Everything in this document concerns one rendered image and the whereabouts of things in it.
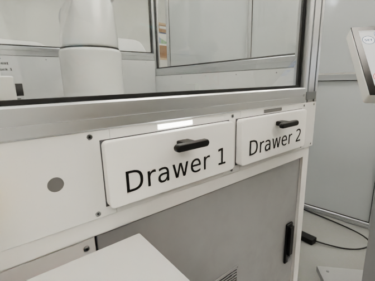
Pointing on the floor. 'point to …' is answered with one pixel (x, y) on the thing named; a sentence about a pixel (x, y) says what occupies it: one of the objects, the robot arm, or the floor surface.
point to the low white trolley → (118, 265)
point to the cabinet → (197, 228)
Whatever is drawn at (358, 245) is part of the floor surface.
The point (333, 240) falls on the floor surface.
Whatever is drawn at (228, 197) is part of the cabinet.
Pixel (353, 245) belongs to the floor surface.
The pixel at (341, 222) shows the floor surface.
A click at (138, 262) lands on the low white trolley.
